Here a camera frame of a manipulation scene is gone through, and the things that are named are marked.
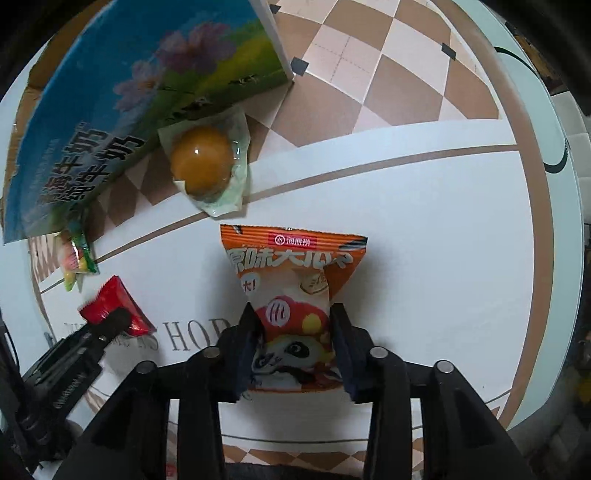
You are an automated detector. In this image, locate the small red snack packet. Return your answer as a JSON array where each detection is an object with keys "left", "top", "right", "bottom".
[{"left": 79, "top": 275, "right": 156, "bottom": 337}]

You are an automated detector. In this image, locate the colourful gumball bag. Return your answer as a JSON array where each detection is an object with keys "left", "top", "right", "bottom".
[{"left": 56, "top": 208, "right": 99, "bottom": 291}]

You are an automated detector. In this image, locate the orange panda snack bag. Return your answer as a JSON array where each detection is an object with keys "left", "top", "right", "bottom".
[{"left": 221, "top": 224, "right": 368, "bottom": 392}]

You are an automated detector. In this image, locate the braised egg clear packet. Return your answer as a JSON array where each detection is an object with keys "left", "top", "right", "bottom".
[{"left": 158, "top": 106, "right": 250, "bottom": 218}]

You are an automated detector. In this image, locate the cardboard milk carton box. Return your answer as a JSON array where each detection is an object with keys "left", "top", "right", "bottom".
[{"left": 1, "top": 1, "right": 291, "bottom": 243}]

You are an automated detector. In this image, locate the patterned table mat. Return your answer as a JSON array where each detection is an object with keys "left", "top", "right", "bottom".
[{"left": 1, "top": 1, "right": 584, "bottom": 479}]

